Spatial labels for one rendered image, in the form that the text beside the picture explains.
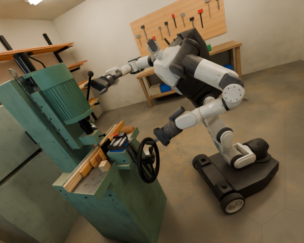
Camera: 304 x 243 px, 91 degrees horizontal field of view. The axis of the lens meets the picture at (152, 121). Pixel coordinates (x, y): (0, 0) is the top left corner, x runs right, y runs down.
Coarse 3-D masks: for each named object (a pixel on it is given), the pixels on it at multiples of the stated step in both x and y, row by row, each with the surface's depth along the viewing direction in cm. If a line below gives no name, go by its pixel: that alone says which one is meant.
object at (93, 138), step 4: (84, 132) 103; (96, 132) 97; (100, 132) 100; (80, 136) 99; (84, 136) 97; (88, 136) 96; (92, 136) 95; (96, 136) 96; (84, 140) 99; (88, 140) 98; (92, 140) 97; (96, 140) 96; (100, 140) 99; (84, 144) 102; (88, 144) 100
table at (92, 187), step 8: (136, 128) 120; (128, 136) 112; (136, 136) 118; (96, 168) 92; (112, 168) 89; (120, 168) 92; (128, 168) 90; (88, 176) 88; (96, 176) 86; (104, 176) 83; (112, 176) 88; (80, 184) 85; (88, 184) 82; (96, 184) 80; (104, 184) 82; (72, 192) 81; (80, 192) 79; (88, 192) 77; (96, 192) 76; (104, 192) 81; (88, 200) 80; (96, 200) 77
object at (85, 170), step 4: (120, 124) 127; (116, 128) 122; (120, 128) 126; (112, 132) 119; (116, 132) 121; (88, 164) 93; (84, 168) 90; (88, 168) 92; (80, 172) 88; (84, 172) 89; (84, 176) 89
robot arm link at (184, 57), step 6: (186, 42) 67; (180, 48) 69; (186, 48) 67; (192, 48) 67; (180, 54) 68; (186, 54) 67; (192, 54) 67; (174, 60) 70; (180, 60) 68; (186, 60) 67; (192, 60) 66; (198, 60) 65; (180, 66) 68; (186, 66) 68; (192, 66) 66; (186, 72) 70; (192, 72) 67
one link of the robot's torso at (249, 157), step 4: (236, 144) 145; (240, 144) 142; (236, 148) 147; (240, 148) 141; (244, 148) 135; (248, 148) 135; (240, 152) 144; (244, 152) 138; (248, 152) 132; (252, 152) 130; (244, 156) 130; (248, 156) 129; (252, 156) 129; (236, 160) 130; (240, 160) 129; (244, 160) 129; (248, 160) 130; (252, 160) 131; (236, 164) 130; (240, 164) 130; (244, 164) 131; (248, 164) 134
